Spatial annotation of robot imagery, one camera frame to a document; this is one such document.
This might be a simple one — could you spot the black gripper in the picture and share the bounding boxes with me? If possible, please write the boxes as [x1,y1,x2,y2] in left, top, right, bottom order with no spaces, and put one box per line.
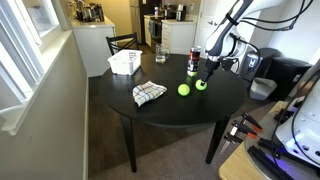
[199,57,221,88]

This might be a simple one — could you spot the green tennis ball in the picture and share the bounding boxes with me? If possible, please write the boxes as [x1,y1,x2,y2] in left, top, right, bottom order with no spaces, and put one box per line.
[177,83,191,97]
[195,79,208,92]

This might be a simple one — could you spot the dark can with red band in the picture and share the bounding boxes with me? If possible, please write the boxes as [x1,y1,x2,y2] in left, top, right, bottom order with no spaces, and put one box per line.
[186,45,203,77]

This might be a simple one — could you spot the black round dining table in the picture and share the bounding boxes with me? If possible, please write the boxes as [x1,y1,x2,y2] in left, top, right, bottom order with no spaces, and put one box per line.
[98,53,248,173]

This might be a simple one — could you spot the white door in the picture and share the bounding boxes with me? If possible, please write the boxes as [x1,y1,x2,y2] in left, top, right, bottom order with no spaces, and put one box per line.
[194,0,249,67]

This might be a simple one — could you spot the clear glass mug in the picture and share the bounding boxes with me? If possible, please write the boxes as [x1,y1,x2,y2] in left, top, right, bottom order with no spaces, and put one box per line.
[155,43,171,65]

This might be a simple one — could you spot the white drawer cabinet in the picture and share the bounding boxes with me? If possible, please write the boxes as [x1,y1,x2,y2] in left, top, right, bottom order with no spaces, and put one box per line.
[161,19,198,56]

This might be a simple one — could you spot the plaid checkered dish cloth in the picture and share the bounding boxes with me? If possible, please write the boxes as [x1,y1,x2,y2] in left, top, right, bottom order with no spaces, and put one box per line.
[132,80,168,108]

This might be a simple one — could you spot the small white waste bin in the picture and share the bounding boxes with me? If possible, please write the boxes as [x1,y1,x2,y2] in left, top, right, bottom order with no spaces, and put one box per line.
[249,77,278,102]

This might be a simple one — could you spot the black orange bar clamp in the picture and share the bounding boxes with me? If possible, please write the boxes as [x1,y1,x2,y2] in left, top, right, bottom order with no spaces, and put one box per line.
[241,112,264,133]
[231,120,260,140]

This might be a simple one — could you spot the black kitchen trash can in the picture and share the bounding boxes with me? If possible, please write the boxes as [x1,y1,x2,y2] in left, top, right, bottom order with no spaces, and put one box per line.
[240,47,282,83]

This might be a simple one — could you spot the black silver bar clamp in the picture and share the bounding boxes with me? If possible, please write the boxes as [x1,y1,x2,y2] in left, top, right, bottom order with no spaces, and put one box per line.
[219,132,245,155]

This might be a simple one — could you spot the black kitchen stove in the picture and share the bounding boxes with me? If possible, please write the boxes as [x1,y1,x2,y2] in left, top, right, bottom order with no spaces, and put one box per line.
[148,16,165,48]

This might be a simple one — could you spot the black coffee maker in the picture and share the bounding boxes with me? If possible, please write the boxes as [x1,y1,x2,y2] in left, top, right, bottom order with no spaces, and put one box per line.
[175,4,188,22]

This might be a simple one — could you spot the white plastic basket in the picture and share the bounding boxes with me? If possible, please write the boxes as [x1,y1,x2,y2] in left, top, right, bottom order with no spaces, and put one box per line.
[107,49,143,76]

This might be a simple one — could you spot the grey round mounting plate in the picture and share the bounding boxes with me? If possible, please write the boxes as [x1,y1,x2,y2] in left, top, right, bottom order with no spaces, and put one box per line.
[244,112,320,180]

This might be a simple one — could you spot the black storage box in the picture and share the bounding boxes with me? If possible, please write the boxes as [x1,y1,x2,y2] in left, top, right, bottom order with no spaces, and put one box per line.
[266,56,313,102]

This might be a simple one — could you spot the light wooden robot table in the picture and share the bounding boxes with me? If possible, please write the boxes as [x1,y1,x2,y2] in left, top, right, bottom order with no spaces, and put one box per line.
[218,100,320,180]

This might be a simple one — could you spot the black wooden chair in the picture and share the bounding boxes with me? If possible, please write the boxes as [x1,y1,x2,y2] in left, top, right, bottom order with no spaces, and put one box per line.
[105,32,140,56]

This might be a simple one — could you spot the black metal bars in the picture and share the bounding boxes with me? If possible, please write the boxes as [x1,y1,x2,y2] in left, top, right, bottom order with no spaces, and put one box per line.
[247,137,296,180]

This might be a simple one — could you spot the white kitchen counter cabinet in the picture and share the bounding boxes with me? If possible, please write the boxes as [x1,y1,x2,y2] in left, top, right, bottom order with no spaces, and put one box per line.
[70,15,117,78]

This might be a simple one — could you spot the dark countertop appliances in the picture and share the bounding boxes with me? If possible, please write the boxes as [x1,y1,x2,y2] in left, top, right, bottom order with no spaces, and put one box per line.
[68,0,106,23]

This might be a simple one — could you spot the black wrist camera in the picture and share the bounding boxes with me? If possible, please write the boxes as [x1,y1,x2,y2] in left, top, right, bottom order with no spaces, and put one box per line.
[220,57,240,72]

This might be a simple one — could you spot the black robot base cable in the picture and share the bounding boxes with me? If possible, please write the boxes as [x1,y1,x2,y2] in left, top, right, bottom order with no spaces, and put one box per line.
[269,71,320,161]

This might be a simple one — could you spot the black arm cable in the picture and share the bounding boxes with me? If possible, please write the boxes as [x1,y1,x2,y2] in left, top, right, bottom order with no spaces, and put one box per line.
[229,0,315,73]

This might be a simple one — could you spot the white window frame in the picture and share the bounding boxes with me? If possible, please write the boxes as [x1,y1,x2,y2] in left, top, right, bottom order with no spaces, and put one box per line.
[0,0,74,137]

